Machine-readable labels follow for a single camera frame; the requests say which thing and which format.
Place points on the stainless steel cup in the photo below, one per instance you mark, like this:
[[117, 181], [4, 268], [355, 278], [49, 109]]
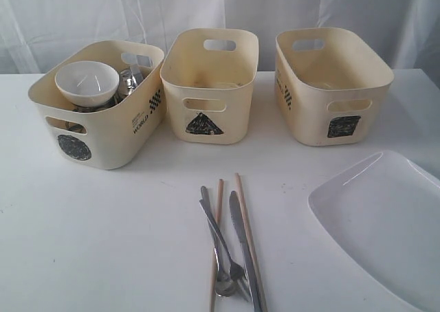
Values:
[[74, 127], [79, 109]]

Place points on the stainless steel bowl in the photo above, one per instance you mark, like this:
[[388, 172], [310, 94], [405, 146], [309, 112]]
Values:
[[130, 79]]

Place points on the cream bin with circle mark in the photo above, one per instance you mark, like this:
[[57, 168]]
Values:
[[114, 136]]

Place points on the white ceramic bowl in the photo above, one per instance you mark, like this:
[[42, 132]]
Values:
[[87, 83]]

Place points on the left wooden chopstick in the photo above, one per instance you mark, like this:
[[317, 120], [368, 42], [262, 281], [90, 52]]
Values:
[[217, 216]]

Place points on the wooden chopstick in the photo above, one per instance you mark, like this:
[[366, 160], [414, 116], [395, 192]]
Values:
[[248, 231], [217, 216]]

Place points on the stainless steel knife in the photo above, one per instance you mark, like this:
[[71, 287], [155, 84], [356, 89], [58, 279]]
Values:
[[238, 223]]

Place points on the cream bin with triangle mark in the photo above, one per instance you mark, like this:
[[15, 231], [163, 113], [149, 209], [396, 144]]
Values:
[[208, 78]]

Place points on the right wooden chopstick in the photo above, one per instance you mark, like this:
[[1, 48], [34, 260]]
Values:
[[248, 231]]

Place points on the stainless steel fork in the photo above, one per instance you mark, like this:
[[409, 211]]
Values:
[[236, 272]]

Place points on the cream bin with square mark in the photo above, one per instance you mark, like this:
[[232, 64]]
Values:
[[329, 85]]

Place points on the stainless steel spoon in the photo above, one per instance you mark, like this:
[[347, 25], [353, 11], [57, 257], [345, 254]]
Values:
[[223, 285]]

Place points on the white rectangular plate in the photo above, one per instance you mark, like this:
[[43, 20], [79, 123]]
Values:
[[384, 213]]

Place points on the white curtain backdrop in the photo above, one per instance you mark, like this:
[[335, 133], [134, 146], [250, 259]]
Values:
[[36, 35]]

